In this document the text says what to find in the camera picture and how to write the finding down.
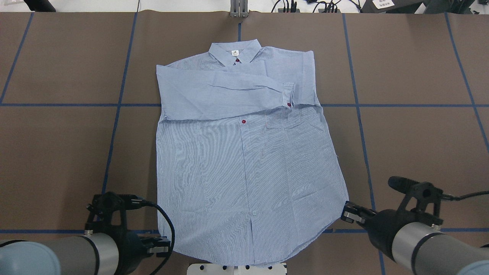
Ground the grey aluminium frame post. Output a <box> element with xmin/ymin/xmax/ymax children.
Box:
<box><xmin>230</xmin><ymin>0</ymin><xmax>249</xmax><ymax>18</ymax></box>

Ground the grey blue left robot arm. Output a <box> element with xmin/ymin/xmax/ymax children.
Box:
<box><xmin>1</xmin><ymin>230</ymin><xmax>174</xmax><ymax>275</ymax></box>

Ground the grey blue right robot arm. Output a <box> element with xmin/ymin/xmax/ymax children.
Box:
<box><xmin>341</xmin><ymin>201</ymin><xmax>489</xmax><ymax>275</ymax></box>

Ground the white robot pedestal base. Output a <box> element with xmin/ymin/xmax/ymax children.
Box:
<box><xmin>187</xmin><ymin>263</ymin><xmax>288</xmax><ymax>275</ymax></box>

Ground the grey usb hub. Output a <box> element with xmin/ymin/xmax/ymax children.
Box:
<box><xmin>272</xmin><ymin>0</ymin><xmax>300</xmax><ymax>13</ymax></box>
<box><xmin>313</xmin><ymin>0</ymin><xmax>341</xmax><ymax>13</ymax></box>

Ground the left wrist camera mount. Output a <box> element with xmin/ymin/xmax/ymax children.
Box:
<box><xmin>84</xmin><ymin>192</ymin><xmax>146</xmax><ymax>235</ymax></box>

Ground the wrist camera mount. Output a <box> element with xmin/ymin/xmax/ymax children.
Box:
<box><xmin>84</xmin><ymin>192</ymin><xmax>146</xmax><ymax>235</ymax></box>
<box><xmin>388</xmin><ymin>176</ymin><xmax>444</xmax><ymax>226</ymax></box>

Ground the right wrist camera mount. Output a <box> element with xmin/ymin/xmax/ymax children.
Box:
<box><xmin>388</xmin><ymin>176</ymin><xmax>444</xmax><ymax>226</ymax></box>

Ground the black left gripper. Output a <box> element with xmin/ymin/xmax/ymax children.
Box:
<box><xmin>115</xmin><ymin>229</ymin><xmax>172</xmax><ymax>275</ymax></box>

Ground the blue striped button shirt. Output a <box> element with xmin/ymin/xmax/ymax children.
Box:
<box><xmin>155</xmin><ymin>40</ymin><xmax>349</xmax><ymax>266</ymax></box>

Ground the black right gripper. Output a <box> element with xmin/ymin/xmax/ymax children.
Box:
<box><xmin>341</xmin><ymin>201</ymin><xmax>407</xmax><ymax>260</ymax></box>

